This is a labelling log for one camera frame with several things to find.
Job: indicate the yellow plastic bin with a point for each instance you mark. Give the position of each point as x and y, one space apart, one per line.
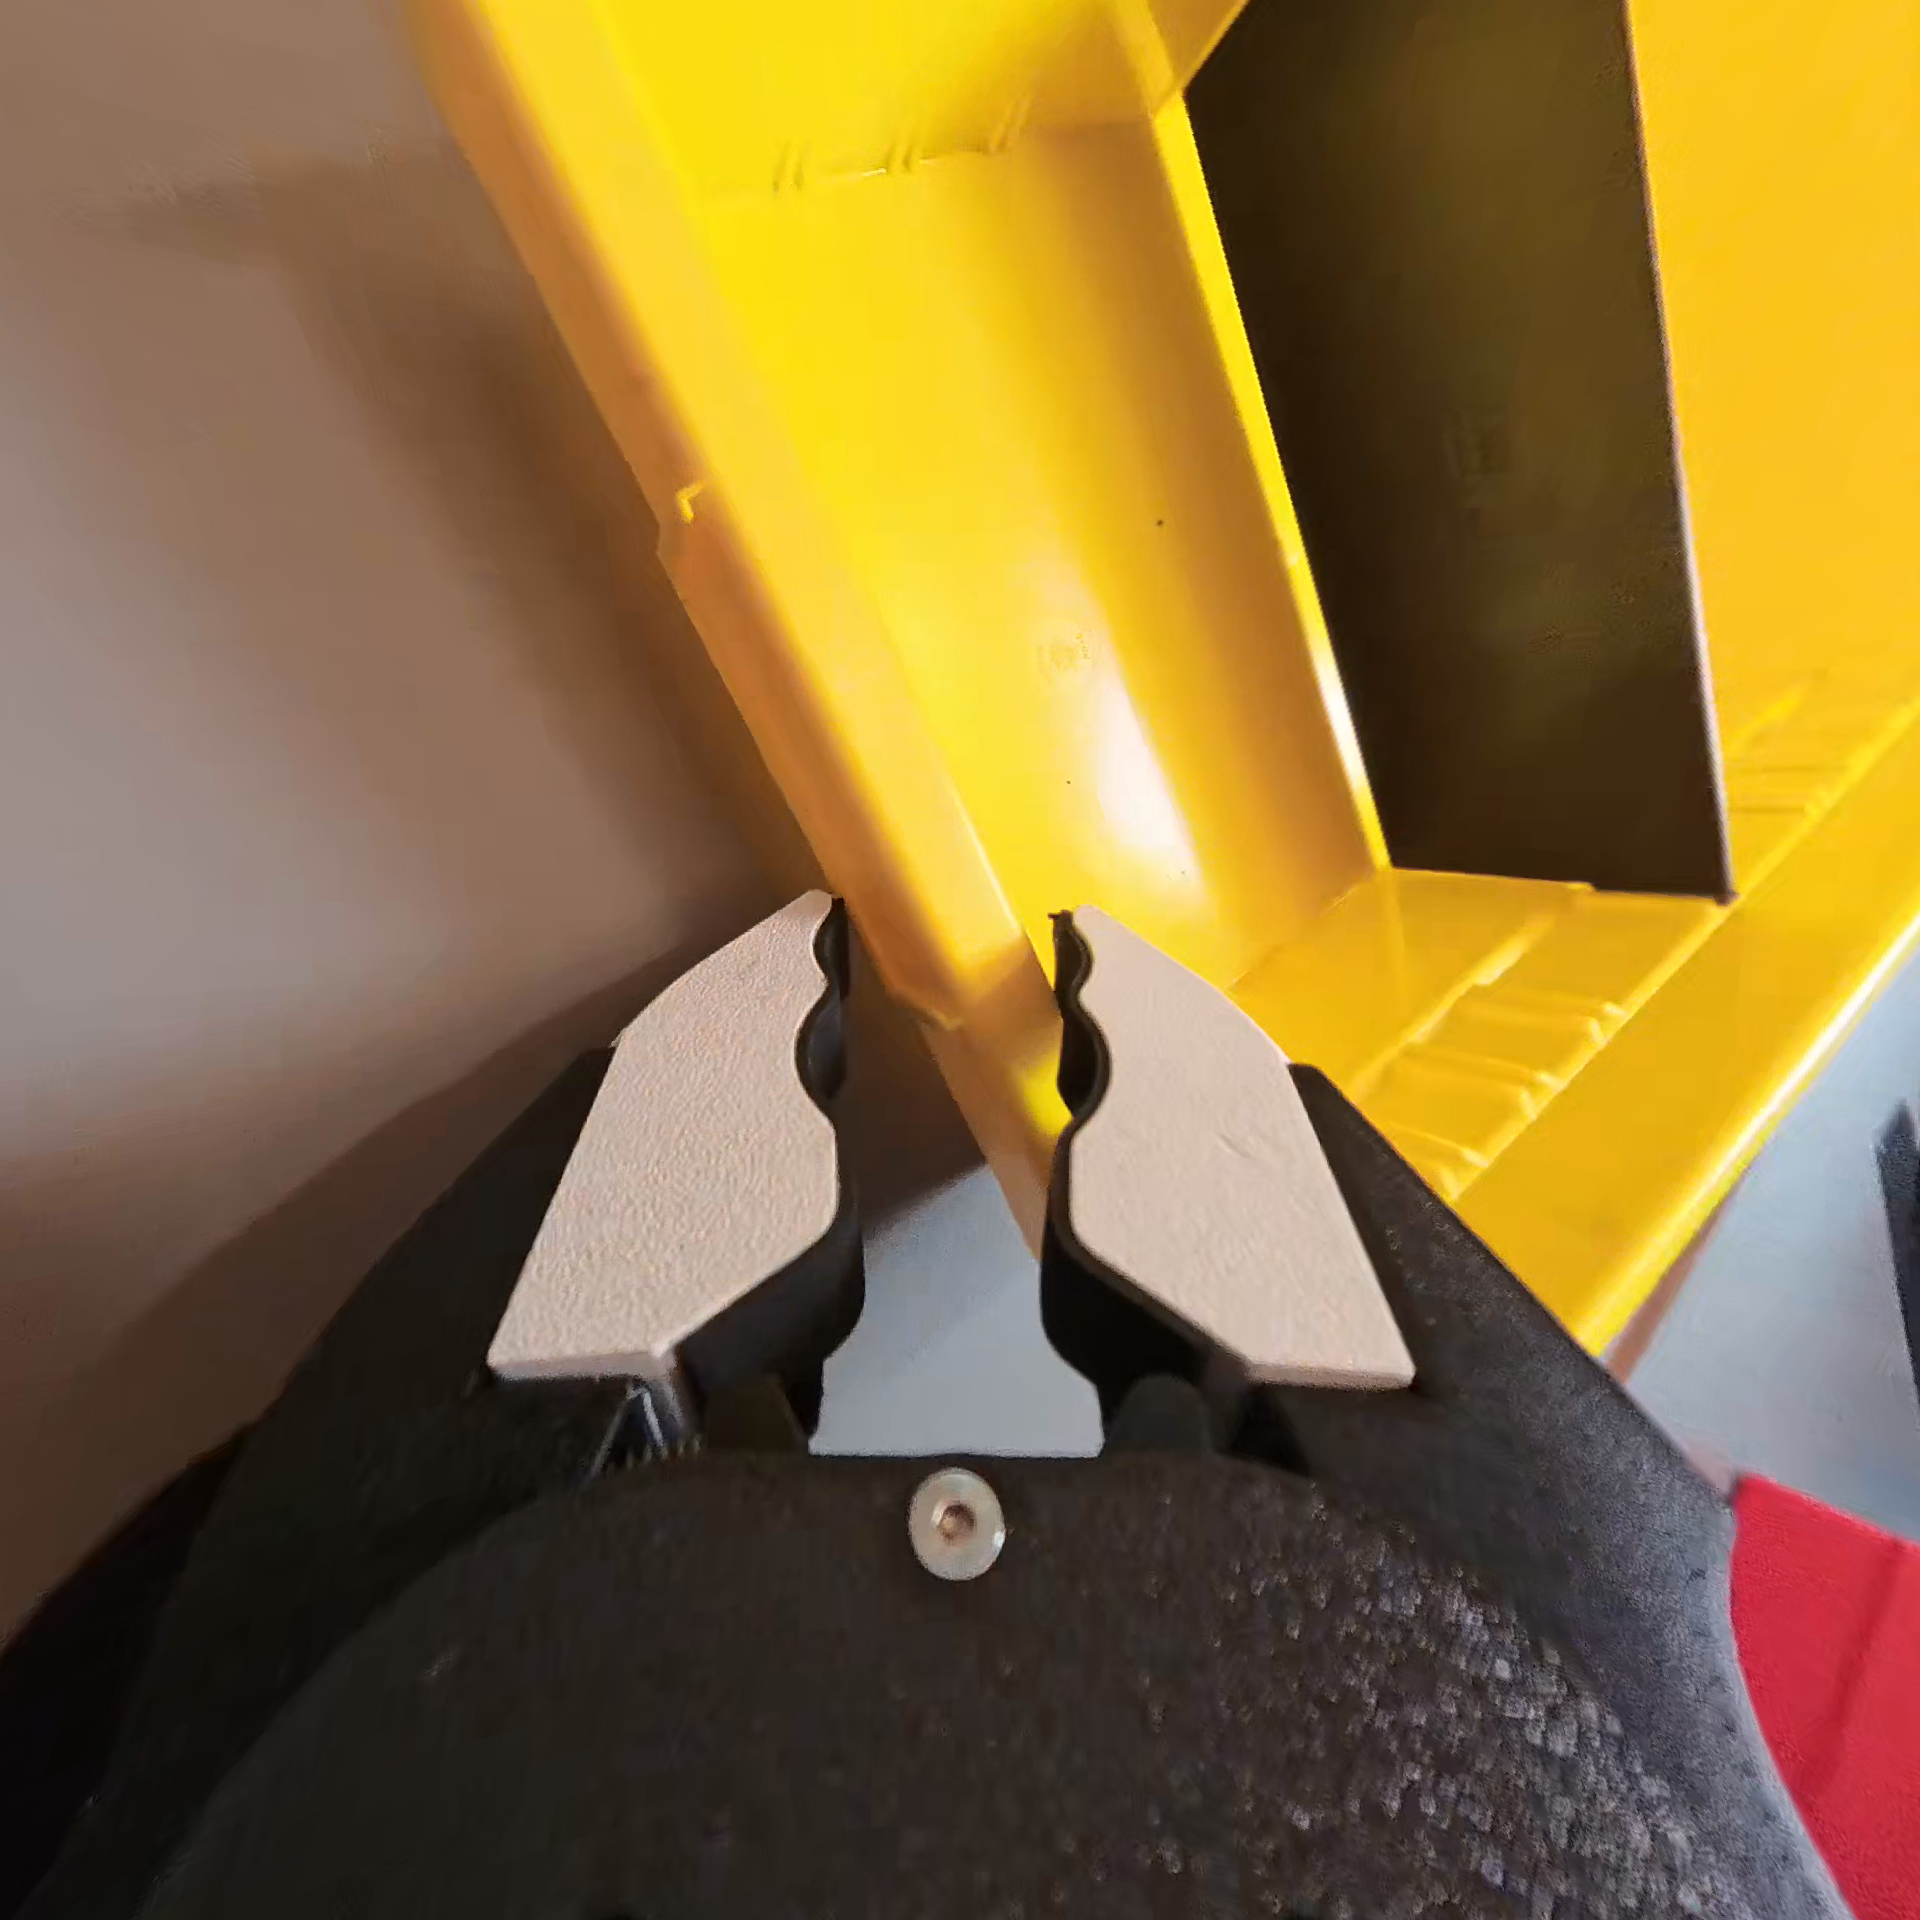
975 453

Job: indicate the red plastic bin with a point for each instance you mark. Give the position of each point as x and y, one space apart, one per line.
1847 1649

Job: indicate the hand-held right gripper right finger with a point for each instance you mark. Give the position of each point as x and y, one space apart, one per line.
1217 1200

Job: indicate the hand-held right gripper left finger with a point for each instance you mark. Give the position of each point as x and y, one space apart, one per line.
689 1186

